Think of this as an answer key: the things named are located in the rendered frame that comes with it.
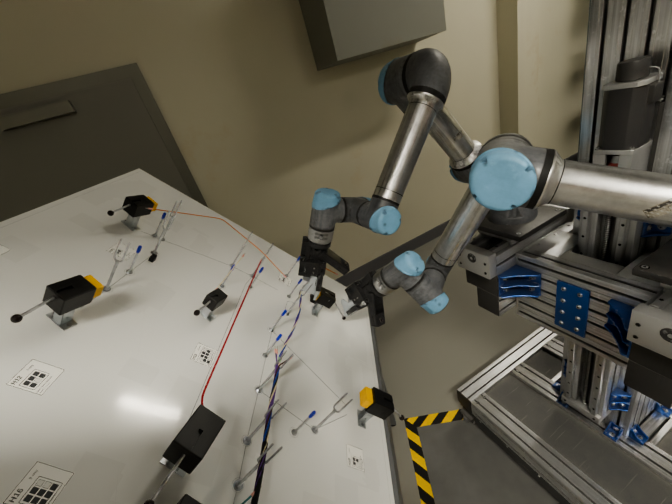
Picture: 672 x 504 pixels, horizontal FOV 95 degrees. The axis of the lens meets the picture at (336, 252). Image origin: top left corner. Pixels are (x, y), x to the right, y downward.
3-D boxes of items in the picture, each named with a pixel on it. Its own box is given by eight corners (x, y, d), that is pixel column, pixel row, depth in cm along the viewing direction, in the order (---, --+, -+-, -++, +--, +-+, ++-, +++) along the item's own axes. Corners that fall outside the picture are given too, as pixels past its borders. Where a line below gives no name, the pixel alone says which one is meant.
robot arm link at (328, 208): (348, 196, 85) (320, 196, 81) (341, 232, 90) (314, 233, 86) (336, 186, 91) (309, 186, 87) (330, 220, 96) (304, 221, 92)
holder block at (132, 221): (94, 226, 79) (104, 198, 76) (133, 218, 89) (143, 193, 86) (108, 237, 79) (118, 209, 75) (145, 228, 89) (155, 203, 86)
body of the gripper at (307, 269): (299, 264, 101) (303, 232, 96) (324, 267, 103) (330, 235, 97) (297, 277, 95) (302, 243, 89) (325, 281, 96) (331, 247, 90)
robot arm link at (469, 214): (497, 116, 74) (419, 260, 106) (492, 126, 66) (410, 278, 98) (546, 133, 72) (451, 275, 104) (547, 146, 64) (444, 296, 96)
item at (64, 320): (-6, 335, 50) (2, 298, 47) (68, 305, 60) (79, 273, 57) (15, 353, 50) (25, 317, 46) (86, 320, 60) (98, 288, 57)
